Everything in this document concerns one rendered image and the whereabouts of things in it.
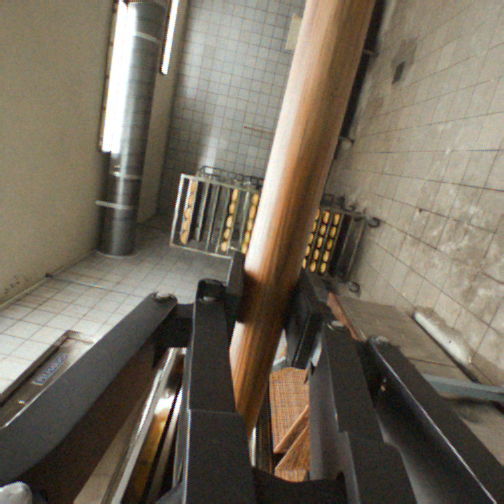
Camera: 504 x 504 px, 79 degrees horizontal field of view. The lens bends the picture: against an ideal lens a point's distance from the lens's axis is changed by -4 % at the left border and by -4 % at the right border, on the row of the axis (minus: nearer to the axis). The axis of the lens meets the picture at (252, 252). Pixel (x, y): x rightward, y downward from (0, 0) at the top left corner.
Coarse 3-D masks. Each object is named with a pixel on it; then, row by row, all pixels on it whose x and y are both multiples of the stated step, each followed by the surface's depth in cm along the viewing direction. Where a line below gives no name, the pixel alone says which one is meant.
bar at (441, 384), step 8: (280, 360) 113; (288, 360) 112; (272, 368) 114; (280, 368) 115; (424, 376) 116; (432, 376) 117; (432, 384) 115; (440, 384) 115; (448, 384) 115; (456, 384) 115; (464, 384) 116; (472, 384) 118; (480, 384) 119; (448, 392) 116; (456, 392) 116; (464, 392) 116; (472, 392) 116; (480, 392) 116; (488, 392) 116; (496, 392) 116; (496, 400) 117; (304, 480) 69
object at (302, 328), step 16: (304, 272) 19; (304, 288) 16; (304, 304) 14; (288, 320) 17; (304, 320) 14; (320, 320) 14; (288, 336) 16; (304, 336) 14; (288, 352) 15; (304, 352) 14; (304, 368) 14
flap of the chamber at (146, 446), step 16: (176, 352) 169; (176, 368) 168; (160, 384) 145; (176, 384) 170; (160, 400) 138; (160, 416) 138; (144, 432) 119; (160, 432) 139; (144, 448) 116; (128, 464) 105; (128, 480) 100; (144, 480) 117; (128, 496) 100
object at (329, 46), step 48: (336, 0) 13; (336, 48) 13; (288, 96) 14; (336, 96) 14; (288, 144) 14; (288, 192) 15; (288, 240) 15; (288, 288) 16; (240, 336) 17; (240, 384) 18
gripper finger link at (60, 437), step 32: (128, 320) 10; (160, 320) 11; (96, 352) 8; (128, 352) 9; (160, 352) 12; (64, 384) 7; (96, 384) 7; (128, 384) 9; (32, 416) 6; (64, 416) 6; (96, 416) 7; (0, 448) 5; (32, 448) 5; (64, 448) 6; (96, 448) 7; (0, 480) 5; (32, 480) 5; (64, 480) 6
